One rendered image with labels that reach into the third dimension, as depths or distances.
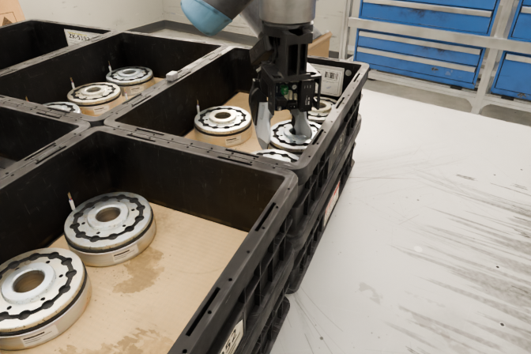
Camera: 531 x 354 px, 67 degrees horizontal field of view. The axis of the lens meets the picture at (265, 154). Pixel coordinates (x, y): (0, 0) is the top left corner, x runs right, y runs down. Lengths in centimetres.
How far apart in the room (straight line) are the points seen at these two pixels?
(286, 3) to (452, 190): 53
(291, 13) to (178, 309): 37
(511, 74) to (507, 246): 175
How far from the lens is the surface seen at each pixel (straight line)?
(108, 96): 86
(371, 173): 88
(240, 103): 85
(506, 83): 249
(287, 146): 63
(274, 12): 54
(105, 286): 49
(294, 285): 61
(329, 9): 362
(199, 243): 51
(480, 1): 241
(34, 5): 399
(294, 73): 55
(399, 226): 76
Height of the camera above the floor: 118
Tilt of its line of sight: 32 degrees down
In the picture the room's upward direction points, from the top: straight up
